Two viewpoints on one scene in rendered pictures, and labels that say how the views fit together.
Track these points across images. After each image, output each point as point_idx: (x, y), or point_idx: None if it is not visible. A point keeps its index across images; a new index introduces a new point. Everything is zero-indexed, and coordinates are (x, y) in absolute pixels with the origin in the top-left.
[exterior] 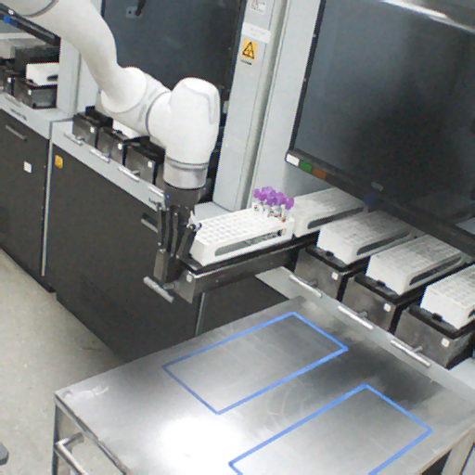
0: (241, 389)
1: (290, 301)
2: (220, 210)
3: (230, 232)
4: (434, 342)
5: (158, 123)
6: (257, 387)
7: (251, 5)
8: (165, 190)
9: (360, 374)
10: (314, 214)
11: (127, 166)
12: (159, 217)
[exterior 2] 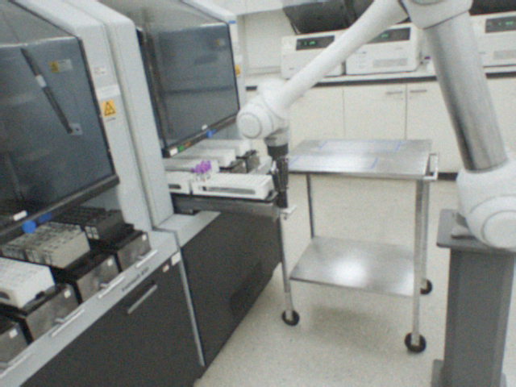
0: (357, 158)
1: None
2: None
3: (246, 177)
4: (255, 158)
5: None
6: (351, 157)
7: (94, 72)
8: (286, 149)
9: (313, 151)
10: (189, 172)
11: (86, 297)
12: (278, 176)
